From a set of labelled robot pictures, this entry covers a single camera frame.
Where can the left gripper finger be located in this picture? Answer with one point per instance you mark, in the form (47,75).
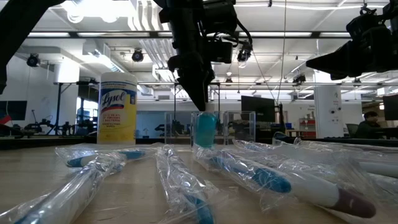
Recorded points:
(209,82)
(196,90)

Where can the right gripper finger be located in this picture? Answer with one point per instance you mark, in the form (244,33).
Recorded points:
(339,68)
(335,57)

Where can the clear acrylic organizer box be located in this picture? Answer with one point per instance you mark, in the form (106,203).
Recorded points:
(239,127)

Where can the purple white toothbrush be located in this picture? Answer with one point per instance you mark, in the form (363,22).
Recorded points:
(351,203)

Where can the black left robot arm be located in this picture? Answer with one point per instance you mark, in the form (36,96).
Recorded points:
(21,34)

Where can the black robot arm on bench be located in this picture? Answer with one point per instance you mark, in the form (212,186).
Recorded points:
(38,127)

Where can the black overhead light bar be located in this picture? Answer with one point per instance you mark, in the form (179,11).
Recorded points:
(329,34)

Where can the white building column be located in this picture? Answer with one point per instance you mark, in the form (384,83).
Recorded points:
(326,105)

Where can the black ceiling spotlight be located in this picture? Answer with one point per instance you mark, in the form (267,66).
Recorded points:
(33,60)
(299,79)
(244,55)
(137,56)

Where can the black computer monitor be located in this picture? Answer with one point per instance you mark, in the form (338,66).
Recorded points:
(258,107)
(391,107)

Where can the red storage shelf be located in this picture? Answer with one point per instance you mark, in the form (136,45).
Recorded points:
(308,123)

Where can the person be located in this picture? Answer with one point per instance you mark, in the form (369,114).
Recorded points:
(368,129)

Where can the yellow white Lysol wipes canister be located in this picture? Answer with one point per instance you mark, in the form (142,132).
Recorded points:
(117,124)

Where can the red bar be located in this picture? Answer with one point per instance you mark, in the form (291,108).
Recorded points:
(4,120)

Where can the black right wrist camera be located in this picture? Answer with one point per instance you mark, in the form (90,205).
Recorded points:
(363,25)

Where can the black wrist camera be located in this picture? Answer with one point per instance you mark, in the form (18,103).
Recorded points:
(363,25)
(219,51)

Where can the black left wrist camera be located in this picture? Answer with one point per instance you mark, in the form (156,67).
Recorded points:
(219,51)

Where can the black frame stand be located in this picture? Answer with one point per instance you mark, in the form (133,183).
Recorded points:
(58,109)

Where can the black aluminium table frame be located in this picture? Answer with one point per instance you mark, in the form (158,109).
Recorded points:
(46,141)

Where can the dark wall screen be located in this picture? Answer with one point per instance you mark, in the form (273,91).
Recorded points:
(14,109)

